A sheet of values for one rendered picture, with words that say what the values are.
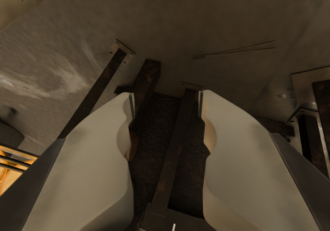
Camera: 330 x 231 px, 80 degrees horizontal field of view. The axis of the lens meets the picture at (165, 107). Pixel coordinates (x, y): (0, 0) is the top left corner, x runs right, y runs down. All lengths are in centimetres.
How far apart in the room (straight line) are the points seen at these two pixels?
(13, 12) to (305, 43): 98
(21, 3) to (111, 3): 36
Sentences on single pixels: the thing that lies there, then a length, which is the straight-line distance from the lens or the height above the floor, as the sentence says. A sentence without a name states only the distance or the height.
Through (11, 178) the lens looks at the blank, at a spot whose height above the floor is 71.
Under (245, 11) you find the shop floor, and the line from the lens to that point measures 85.
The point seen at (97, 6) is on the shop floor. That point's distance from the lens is 102.
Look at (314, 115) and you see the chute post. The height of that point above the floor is 1.
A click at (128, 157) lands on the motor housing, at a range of 78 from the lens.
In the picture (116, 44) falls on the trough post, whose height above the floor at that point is 2.
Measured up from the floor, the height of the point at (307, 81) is 1.
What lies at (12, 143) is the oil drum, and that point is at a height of 17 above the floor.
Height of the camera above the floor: 76
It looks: 36 degrees down
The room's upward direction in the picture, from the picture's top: 160 degrees counter-clockwise
